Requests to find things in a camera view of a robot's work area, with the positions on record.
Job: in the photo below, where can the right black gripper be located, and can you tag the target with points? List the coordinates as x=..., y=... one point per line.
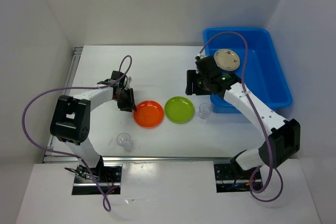
x=191, y=76

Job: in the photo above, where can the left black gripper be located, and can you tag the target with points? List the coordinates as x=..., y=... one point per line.
x=130, y=103

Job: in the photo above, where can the orange plate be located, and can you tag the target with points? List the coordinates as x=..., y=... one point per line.
x=149, y=114

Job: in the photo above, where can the beige plate with small motifs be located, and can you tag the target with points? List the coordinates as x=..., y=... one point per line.
x=227, y=59

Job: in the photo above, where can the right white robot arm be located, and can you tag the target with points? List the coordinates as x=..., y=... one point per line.
x=282, y=136

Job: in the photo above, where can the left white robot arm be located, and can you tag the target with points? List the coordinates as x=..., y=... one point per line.
x=71, y=120

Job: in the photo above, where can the clear cup near bin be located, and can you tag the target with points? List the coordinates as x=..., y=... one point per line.
x=205, y=110

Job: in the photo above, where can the blue plastic bin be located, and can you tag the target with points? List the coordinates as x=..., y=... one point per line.
x=263, y=75

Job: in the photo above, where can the green plate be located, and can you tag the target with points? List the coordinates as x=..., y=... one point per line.
x=179, y=110

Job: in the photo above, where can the clear cup front left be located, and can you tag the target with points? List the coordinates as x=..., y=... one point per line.
x=125, y=141

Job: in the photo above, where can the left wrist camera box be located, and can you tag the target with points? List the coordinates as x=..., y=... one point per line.
x=128, y=81

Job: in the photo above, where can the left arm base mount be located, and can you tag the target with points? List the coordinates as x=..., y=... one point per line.
x=109, y=180

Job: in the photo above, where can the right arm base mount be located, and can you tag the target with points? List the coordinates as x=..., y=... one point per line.
x=227, y=181

